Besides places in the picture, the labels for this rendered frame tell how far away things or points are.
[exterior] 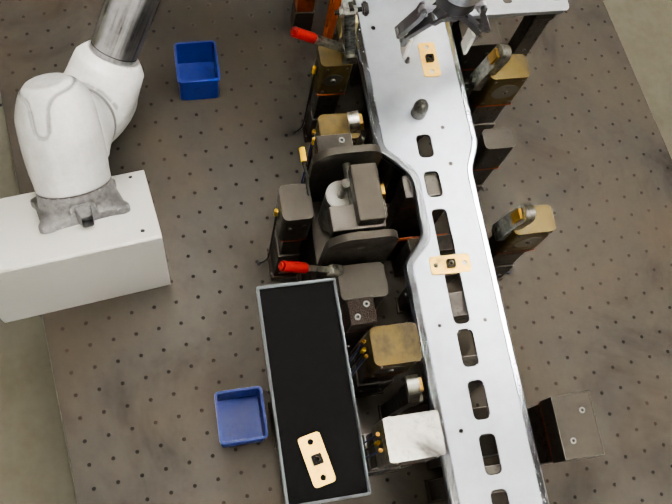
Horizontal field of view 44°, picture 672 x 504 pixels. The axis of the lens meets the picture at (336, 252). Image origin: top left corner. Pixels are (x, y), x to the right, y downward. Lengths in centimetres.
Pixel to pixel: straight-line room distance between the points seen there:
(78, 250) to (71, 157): 19
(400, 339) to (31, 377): 140
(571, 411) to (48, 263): 102
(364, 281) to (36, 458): 135
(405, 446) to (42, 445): 138
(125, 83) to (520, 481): 113
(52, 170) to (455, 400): 89
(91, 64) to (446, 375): 96
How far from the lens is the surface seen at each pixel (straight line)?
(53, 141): 168
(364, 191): 148
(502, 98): 192
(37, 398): 261
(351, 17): 163
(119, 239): 162
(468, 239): 170
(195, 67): 213
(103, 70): 182
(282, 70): 214
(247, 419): 184
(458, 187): 174
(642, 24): 349
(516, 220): 166
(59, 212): 174
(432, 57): 185
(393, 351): 151
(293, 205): 157
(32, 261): 163
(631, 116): 235
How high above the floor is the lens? 253
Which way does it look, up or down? 70 degrees down
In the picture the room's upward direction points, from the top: 23 degrees clockwise
